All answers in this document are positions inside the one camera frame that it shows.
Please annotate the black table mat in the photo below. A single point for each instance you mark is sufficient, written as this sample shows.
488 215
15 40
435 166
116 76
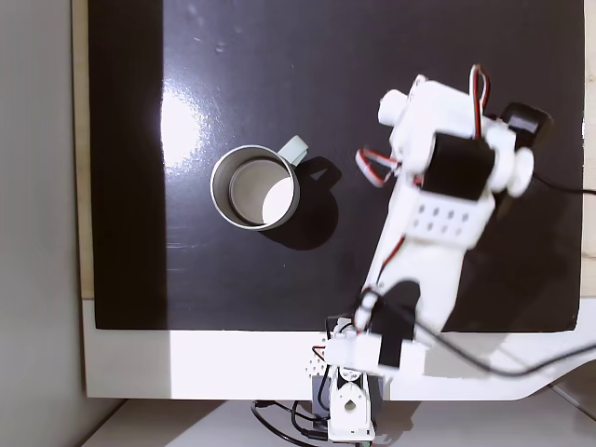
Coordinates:
279 46

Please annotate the black oval camera box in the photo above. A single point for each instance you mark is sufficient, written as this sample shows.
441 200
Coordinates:
528 123

